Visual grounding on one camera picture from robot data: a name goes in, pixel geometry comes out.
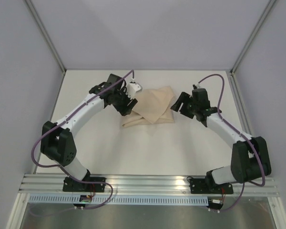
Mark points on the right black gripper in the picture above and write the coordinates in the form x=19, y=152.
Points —
x=185, y=105

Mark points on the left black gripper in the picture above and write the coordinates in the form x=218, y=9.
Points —
x=125, y=110

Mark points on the beige cloth drape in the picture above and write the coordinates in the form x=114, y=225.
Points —
x=153, y=107

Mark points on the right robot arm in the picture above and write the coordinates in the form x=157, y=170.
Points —
x=249, y=159

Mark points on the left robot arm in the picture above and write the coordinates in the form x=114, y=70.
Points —
x=57, y=140

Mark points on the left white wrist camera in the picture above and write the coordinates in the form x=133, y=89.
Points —
x=132, y=89

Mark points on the right aluminium frame post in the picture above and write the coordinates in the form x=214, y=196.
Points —
x=253, y=35

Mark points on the aluminium frame post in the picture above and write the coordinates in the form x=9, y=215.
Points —
x=36, y=17
x=253, y=35

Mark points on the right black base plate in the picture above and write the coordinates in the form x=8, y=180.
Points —
x=200, y=186

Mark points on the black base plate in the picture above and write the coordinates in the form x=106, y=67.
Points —
x=200, y=186
x=70, y=185

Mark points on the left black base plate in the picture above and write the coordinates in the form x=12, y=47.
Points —
x=70, y=185

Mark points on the aluminium front rail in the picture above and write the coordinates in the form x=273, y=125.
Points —
x=137, y=185

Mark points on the left aluminium frame post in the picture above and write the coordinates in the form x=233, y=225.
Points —
x=36, y=17

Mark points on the white slotted cable duct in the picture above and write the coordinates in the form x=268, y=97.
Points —
x=120, y=199

